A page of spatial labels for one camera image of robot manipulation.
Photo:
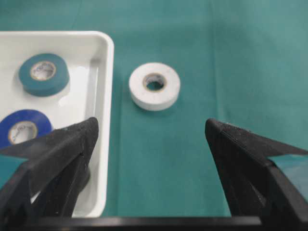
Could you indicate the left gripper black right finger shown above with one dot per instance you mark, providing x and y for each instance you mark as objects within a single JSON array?
[{"x": 253, "y": 184}]

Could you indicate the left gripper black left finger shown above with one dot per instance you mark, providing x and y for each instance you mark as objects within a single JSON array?
[{"x": 51, "y": 171}]

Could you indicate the blue tape roll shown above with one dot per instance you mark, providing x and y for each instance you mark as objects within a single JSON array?
[{"x": 23, "y": 125}]

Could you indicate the green tape roll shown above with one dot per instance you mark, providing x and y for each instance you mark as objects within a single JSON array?
[{"x": 44, "y": 74}]

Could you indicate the white plastic case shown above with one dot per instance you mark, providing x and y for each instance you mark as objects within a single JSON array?
[{"x": 89, "y": 56}]

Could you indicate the white tape roll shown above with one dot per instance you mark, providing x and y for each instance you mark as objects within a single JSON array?
[{"x": 154, "y": 86}]

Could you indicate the green table cloth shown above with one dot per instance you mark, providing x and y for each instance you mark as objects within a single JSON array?
[{"x": 243, "y": 62}]

